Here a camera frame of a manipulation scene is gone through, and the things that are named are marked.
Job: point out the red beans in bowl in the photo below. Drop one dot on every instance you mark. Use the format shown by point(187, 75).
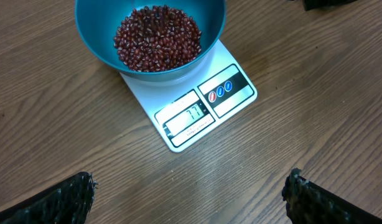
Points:
point(157, 39)

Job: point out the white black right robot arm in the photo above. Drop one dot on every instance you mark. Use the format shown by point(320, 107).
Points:
point(323, 4)

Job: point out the blue plastic bowl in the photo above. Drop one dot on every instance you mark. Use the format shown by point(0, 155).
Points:
point(98, 20)

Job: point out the white digital kitchen scale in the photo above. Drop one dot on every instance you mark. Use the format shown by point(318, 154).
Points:
point(187, 108)

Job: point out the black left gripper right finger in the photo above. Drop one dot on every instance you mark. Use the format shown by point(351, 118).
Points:
point(308, 203)

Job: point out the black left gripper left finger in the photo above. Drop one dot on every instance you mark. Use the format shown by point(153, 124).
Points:
point(68, 201)

